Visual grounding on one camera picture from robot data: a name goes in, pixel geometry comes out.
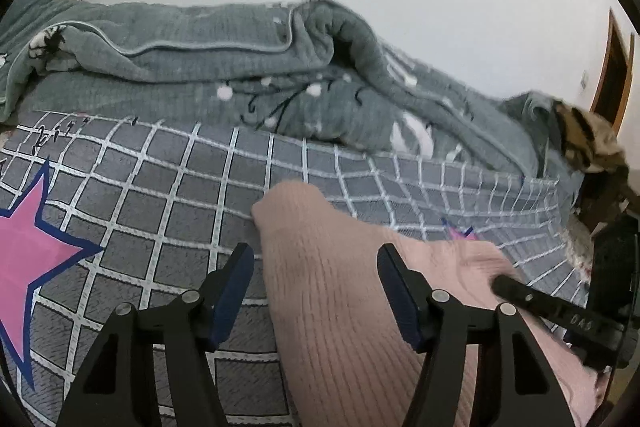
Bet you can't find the grey-green fleece blanket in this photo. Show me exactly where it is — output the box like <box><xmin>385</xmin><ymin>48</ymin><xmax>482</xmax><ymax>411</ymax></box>
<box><xmin>1</xmin><ymin>0</ymin><xmax>573</xmax><ymax>180</ymax></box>

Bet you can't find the white wall switch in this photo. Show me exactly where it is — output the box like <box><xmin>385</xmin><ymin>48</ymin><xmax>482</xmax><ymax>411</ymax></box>
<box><xmin>579</xmin><ymin>70</ymin><xmax>589</xmax><ymax>91</ymax></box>

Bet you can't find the pink knit sweater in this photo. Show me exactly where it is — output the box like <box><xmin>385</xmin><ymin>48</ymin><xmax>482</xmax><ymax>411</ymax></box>
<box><xmin>250</xmin><ymin>180</ymin><xmax>604</xmax><ymax>427</ymax></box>

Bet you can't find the grey checked star bedcover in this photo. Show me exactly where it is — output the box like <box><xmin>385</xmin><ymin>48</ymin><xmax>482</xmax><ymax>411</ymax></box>
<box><xmin>1</xmin><ymin>112</ymin><xmax>588</xmax><ymax>426</ymax></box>

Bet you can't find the brown clothes pile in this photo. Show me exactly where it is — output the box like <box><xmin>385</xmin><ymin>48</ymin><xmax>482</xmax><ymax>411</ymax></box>
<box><xmin>553</xmin><ymin>101</ymin><xmax>628</xmax><ymax>173</ymax></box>

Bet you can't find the wooden door frame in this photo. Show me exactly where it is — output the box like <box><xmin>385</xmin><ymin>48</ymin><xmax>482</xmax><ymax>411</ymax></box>
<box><xmin>590</xmin><ymin>9</ymin><xmax>636</xmax><ymax>134</ymax></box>

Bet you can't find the dark wooden chair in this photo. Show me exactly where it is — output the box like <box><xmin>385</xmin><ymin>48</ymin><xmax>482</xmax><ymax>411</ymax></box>
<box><xmin>575</xmin><ymin>167</ymin><xmax>639</xmax><ymax>233</ymax></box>

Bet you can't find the person's right hand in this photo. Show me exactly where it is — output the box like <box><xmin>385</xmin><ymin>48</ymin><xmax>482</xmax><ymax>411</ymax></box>
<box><xmin>592</xmin><ymin>369</ymin><xmax>613</xmax><ymax>423</ymax></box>

